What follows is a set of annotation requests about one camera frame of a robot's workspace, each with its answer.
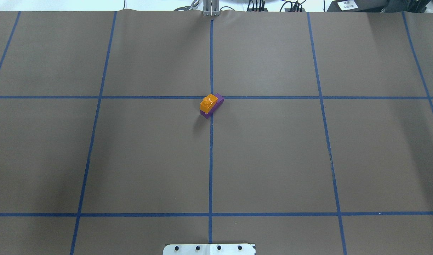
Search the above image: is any orange trapezoid block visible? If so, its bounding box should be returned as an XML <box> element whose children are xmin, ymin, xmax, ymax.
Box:
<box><xmin>199</xmin><ymin>94</ymin><xmax>218</xmax><ymax>114</ymax></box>

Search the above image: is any aluminium frame post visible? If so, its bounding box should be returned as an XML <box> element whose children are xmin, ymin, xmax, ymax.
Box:
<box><xmin>203</xmin><ymin>0</ymin><xmax>221</xmax><ymax>17</ymax></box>

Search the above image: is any white pedestal base plate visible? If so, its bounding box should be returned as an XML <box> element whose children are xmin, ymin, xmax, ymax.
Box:
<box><xmin>163</xmin><ymin>243</ymin><xmax>256</xmax><ymax>255</ymax></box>

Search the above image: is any purple trapezoid block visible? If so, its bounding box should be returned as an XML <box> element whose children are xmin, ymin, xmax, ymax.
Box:
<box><xmin>200</xmin><ymin>93</ymin><xmax>224</xmax><ymax>118</ymax></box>

